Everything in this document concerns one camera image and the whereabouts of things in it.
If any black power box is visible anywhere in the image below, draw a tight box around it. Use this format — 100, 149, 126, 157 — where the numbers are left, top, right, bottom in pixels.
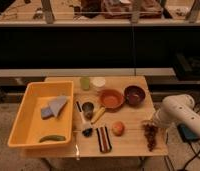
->
177, 124, 199, 142

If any striped bacon toy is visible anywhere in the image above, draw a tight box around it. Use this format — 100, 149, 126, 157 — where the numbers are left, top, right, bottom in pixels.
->
96, 126, 112, 153

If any blue sponge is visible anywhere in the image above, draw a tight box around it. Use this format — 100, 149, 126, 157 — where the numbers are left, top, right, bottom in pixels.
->
41, 106, 53, 120

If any orange pan with yellow handle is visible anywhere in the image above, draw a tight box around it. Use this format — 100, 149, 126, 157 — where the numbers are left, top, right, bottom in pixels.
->
91, 89, 124, 124

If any peach fruit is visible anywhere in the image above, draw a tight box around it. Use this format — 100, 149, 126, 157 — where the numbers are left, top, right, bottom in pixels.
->
112, 121, 125, 136

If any green plastic cup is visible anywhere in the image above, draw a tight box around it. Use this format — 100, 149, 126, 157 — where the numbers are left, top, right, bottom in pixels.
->
80, 77, 90, 91

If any white paper cup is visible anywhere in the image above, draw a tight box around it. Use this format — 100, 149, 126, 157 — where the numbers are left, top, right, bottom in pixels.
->
92, 77, 106, 92

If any grey cloth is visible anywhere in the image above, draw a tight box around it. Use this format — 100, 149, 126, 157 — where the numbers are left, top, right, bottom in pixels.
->
48, 95, 68, 117

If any yellow plastic bin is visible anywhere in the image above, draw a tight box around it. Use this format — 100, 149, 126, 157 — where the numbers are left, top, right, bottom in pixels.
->
8, 81, 74, 149

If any bunch of red grapes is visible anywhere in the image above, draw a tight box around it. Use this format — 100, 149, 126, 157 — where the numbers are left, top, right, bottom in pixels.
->
144, 124, 158, 151

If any small metal cup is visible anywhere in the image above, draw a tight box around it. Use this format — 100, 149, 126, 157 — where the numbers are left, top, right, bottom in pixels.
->
82, 102, 94, 119

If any dark purple bowl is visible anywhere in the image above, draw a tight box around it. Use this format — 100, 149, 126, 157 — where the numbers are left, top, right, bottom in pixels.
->
124, 85, 146, 107

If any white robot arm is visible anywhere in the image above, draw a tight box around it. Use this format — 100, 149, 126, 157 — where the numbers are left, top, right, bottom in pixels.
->
142, 94, 200, 137

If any green cucumber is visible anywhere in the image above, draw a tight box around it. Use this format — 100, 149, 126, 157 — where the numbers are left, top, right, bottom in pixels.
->
39, 135, 66, 143

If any silver fork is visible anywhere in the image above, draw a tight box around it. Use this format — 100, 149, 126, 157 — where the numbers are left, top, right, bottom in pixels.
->
73, 131, 80, 161

